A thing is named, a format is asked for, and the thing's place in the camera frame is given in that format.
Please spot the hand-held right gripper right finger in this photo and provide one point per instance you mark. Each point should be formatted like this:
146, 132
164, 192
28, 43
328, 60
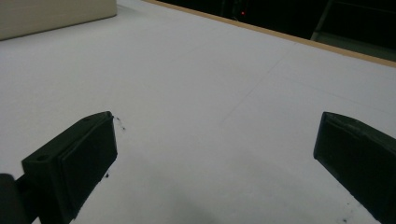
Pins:
358, 155

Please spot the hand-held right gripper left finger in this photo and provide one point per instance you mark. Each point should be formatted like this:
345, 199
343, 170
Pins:
77, 158

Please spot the beige bin with grey rim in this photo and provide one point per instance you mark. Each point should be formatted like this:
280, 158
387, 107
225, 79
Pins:
46, 15

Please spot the wooden table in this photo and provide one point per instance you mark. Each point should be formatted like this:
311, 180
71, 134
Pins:
280, 33

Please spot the power strip with red light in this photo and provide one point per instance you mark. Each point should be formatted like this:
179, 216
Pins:
242, 13

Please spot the white metal desk frame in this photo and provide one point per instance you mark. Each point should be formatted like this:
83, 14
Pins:
321, 23

